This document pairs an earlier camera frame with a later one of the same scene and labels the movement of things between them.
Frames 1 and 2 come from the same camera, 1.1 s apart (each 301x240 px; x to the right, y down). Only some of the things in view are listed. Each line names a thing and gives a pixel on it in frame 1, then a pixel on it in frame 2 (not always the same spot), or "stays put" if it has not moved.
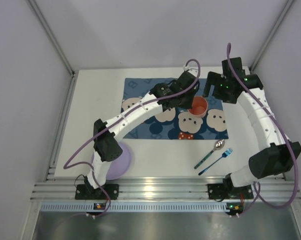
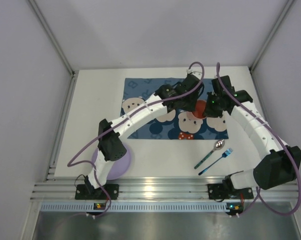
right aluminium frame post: (271, 34) stays put
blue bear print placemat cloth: (176, 124) stays put
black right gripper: (210, 83) -> (210, 110)
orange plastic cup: (199, 107) stays put
